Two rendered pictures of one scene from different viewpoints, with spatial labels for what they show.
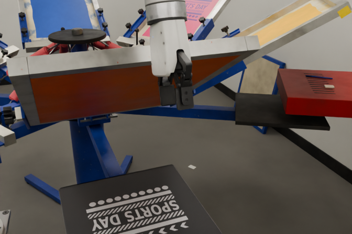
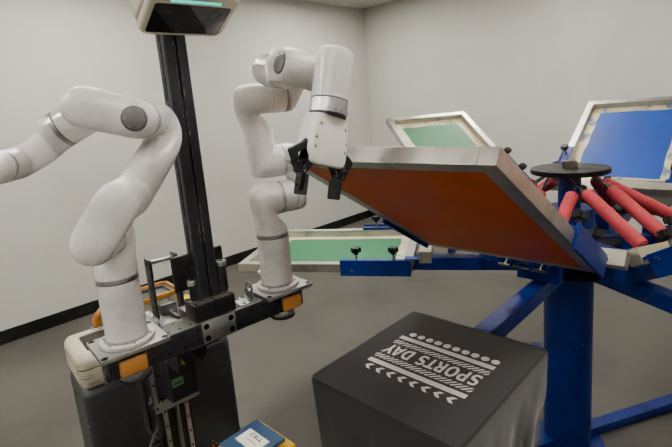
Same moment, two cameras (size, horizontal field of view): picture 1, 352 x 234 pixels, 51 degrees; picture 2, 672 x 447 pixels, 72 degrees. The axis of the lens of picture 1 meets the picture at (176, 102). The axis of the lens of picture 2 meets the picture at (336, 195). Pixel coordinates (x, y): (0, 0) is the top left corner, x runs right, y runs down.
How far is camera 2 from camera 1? 0.90 m
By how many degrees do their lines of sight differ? 64
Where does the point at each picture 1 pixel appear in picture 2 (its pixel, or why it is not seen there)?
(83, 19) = (654, 158)
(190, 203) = (493, 390)
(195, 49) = (413, 156)
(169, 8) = (313, 102)
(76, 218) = (386, 336)
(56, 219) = not seen: hidden behind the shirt
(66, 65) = not seen: hidden behind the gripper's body
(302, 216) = not seen: outside the picture
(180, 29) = (311, 120)
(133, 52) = (360, 151)
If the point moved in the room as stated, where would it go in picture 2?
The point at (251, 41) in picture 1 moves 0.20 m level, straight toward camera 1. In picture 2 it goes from (486, 154) to (380, 166)
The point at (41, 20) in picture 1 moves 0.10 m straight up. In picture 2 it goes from (591, 155) to (592, 138)
